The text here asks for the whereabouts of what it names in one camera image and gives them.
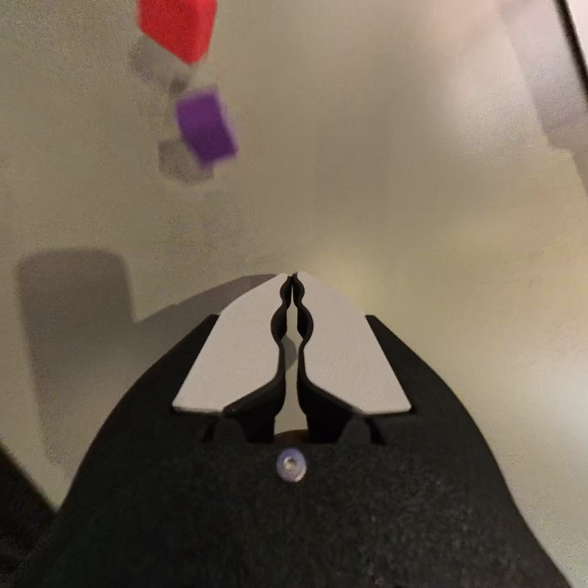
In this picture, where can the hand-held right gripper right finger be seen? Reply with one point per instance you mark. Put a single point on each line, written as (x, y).
(349, 358)

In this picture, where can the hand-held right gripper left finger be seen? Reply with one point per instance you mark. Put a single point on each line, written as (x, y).
(239, 358)

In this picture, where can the small purple wooden cube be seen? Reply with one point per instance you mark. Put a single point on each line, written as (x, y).
(206, 126)

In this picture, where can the small red wooden cube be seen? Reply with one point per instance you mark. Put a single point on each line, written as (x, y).
(177, 25)

